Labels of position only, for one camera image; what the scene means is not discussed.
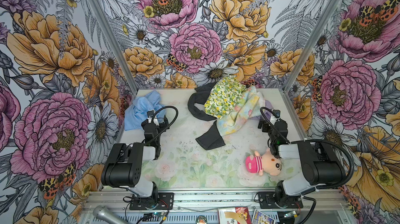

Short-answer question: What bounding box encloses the light blue cloth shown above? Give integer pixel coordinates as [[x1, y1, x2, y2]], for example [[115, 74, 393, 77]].
[[124, 90, 163, 131]]

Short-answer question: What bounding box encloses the aluminium front frame rail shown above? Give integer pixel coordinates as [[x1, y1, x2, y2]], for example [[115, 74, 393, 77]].
[[80, 188, 357, 224]]

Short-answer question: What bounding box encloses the lavender cloth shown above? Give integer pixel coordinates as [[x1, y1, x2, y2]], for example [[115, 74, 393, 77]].
[[264, 100, 273, 120]]

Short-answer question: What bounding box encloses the right green circuit board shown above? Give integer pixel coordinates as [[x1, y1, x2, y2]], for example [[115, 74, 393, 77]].
[[283, 210, 298, 218]]

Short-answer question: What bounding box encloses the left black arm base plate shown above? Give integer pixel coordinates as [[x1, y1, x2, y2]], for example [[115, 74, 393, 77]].
[[129, 192, 175, 210]]

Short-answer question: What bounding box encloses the red yellow card pack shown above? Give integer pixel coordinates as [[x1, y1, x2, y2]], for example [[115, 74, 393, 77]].
[[218, 207, 251, 224]]

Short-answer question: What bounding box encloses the right aluminium corner post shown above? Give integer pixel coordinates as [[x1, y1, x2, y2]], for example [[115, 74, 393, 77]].
[[283, 0, 342, 92]]

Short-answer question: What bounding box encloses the blue picture card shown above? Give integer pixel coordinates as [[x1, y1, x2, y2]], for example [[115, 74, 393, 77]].
[[251, 210, 276, 224]]

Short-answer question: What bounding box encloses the green circuit board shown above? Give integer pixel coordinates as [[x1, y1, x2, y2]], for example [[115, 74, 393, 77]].
[[283, 210, 298, 218], [143, 210, 169, 221]]

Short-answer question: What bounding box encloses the left aluminium corner post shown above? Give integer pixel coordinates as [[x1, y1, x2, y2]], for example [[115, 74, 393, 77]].
[[87, 0, 138, 96]]

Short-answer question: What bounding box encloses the aluminium corner post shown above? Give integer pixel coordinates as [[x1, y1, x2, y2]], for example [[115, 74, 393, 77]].
[[283, 0, 342, 92], [87, 0, 138, 96]]

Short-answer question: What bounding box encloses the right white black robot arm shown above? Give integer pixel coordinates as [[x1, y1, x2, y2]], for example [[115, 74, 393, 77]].
[[259, 107, 355, 208]]

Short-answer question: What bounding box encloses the small round badge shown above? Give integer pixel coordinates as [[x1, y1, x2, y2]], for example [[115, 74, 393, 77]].
[[196, 215, 208, 224]]

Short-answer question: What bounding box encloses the left green circuit board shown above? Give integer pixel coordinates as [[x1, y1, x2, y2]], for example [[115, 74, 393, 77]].
[[143, 210, 169, 221]]

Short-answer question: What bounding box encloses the pastel tie-dye cloth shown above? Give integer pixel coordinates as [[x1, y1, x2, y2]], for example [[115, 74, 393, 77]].
[[216, 86, 266, 136]]

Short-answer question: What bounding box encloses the silver microphone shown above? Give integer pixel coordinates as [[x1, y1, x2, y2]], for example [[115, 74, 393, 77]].
[[92, 205, 128, 224]]

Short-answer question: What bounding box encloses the green yellow floral cloth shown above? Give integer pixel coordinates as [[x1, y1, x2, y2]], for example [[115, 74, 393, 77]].
[[204, 76, 246, 119]]

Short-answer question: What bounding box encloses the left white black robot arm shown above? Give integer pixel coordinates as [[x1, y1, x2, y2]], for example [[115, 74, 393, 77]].
[[101, 106, 179, 210]]

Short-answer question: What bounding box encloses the pink plush doll toy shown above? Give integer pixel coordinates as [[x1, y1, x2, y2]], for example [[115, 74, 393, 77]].
[[245, 148, 282, 176]]

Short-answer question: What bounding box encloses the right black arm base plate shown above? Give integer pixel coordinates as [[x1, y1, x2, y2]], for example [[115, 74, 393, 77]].
[[255, 191, 303, 209]]

